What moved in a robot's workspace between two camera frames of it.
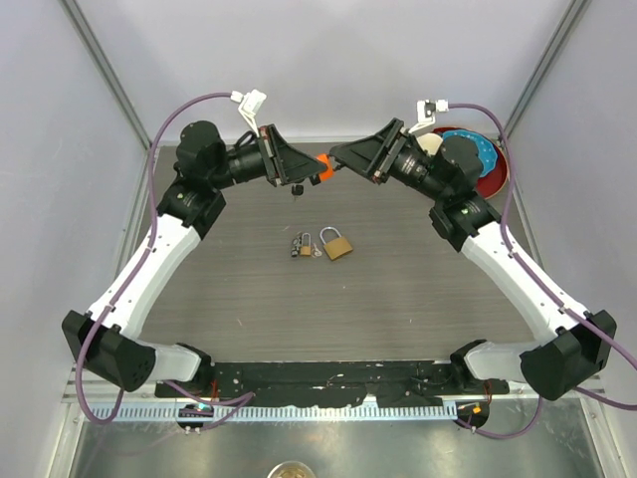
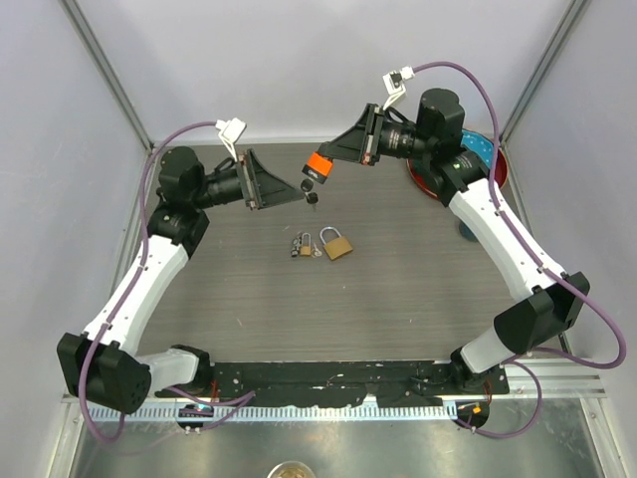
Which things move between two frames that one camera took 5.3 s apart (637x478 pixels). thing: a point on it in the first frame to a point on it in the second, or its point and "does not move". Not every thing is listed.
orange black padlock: (328, 173) does not move
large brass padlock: (337, 247) does not move
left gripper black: (283, 163) to (263, 189)
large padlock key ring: (316, 252) does not move
